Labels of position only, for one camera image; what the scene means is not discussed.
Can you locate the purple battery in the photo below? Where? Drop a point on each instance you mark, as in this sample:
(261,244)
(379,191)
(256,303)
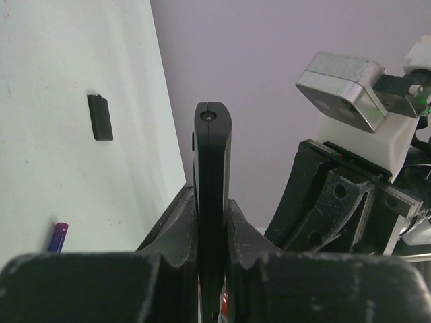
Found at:
(58,237)

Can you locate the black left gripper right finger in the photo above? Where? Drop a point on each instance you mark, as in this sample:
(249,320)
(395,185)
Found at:
(265,284)

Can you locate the black remote battery cover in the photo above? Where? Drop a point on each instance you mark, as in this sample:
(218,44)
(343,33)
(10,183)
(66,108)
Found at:
(100,117)

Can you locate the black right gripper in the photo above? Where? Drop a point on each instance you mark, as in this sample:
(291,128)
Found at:
(335,203)

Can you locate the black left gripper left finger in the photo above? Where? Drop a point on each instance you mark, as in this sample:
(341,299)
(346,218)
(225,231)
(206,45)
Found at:
(156,283)

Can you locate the orange battery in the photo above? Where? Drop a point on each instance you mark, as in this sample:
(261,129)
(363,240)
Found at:
(224,305)

